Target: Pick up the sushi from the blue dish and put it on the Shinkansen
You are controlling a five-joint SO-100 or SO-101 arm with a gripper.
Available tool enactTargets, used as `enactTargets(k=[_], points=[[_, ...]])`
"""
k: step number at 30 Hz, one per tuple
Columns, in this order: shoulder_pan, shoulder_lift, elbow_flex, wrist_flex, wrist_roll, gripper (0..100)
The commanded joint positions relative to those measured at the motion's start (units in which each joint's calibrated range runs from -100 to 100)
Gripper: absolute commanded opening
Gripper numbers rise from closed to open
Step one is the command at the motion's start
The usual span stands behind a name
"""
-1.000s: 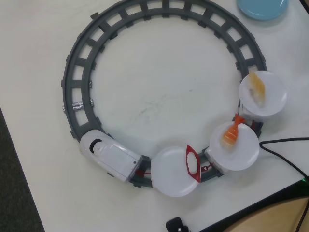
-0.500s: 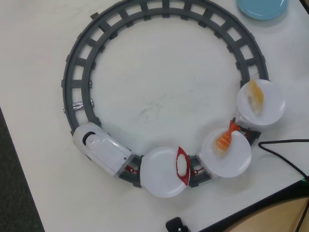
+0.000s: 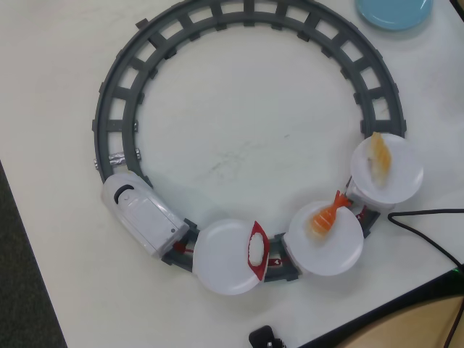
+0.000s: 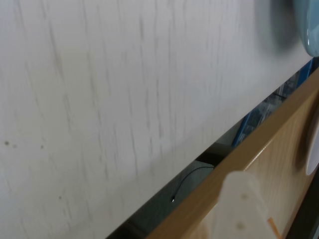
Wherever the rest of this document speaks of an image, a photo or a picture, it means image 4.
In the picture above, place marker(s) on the light wooden desk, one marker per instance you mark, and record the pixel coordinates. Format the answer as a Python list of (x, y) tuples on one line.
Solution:
[(279, 149)]

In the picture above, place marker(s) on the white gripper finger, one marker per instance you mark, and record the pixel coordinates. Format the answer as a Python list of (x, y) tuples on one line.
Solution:
[(239, 206)]

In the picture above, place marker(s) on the blue plastic object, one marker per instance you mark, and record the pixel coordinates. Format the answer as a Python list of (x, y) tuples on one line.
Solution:
[(245, 124)]

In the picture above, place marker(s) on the light blue dish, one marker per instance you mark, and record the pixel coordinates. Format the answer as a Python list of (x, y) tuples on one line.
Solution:
[(309, 25)]

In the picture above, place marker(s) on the white round object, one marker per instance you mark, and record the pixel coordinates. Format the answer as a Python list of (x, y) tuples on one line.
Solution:
[(314, 149)]

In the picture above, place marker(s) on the thin orange strip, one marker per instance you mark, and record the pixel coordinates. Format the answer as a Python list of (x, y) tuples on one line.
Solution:
[(274, 227)]

